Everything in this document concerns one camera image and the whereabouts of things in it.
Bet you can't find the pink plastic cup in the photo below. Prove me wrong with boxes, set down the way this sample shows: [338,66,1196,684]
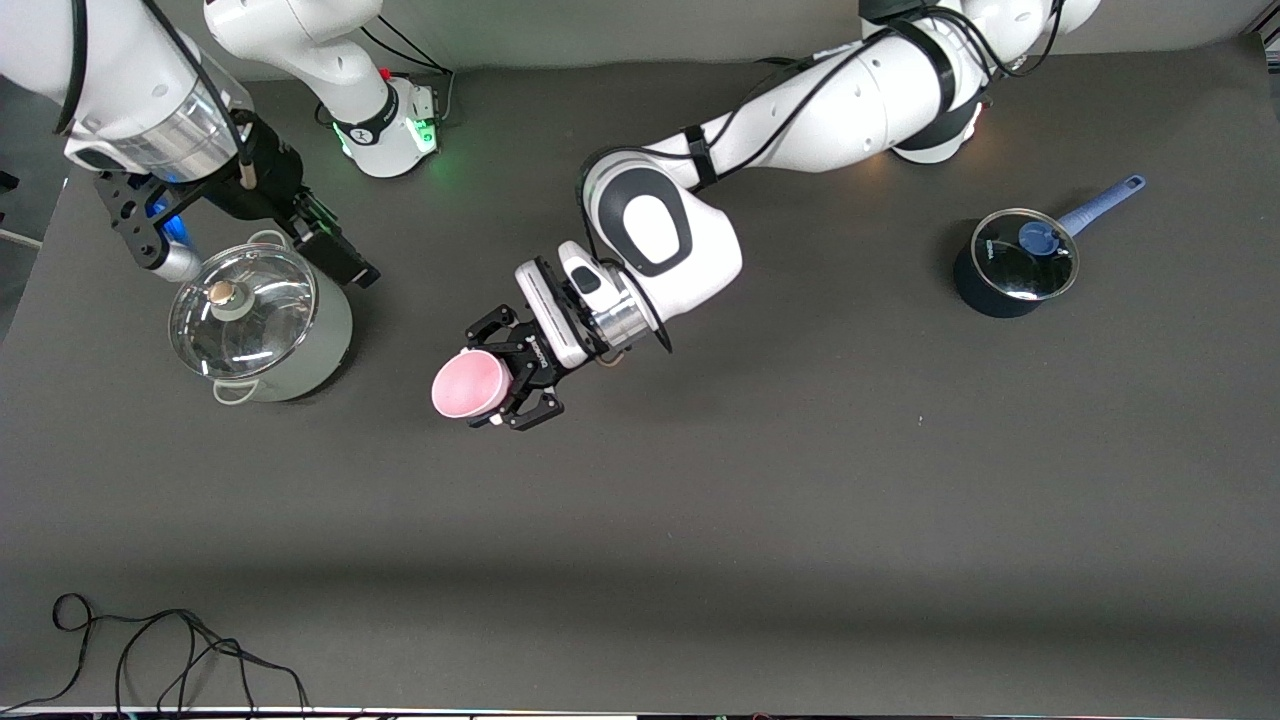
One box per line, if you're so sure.
[431,348,511,423]

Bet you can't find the glass lid with tan knob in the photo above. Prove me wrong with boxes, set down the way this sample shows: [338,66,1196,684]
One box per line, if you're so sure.
[168,243,319,381]

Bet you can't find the thin black loose cable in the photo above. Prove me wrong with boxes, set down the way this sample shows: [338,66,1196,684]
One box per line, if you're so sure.
[0,593,311,716]

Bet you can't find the grey-green stockpot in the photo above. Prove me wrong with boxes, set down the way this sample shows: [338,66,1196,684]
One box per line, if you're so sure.
[168,229,354,405]

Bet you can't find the dark blue saucepan, blue handle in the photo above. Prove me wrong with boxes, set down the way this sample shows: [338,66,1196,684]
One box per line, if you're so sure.
[953,174,1148,319]

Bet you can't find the black right arm base cables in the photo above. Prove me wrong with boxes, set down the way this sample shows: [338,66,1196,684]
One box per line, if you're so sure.
[355,10,456,121]

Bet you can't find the glass lid with blue knob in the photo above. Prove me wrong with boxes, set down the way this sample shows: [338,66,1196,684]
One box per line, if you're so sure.
[971,208,1081,301]

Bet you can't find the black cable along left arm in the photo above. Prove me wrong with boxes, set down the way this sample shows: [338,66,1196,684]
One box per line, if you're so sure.
[578,0,1066,353]

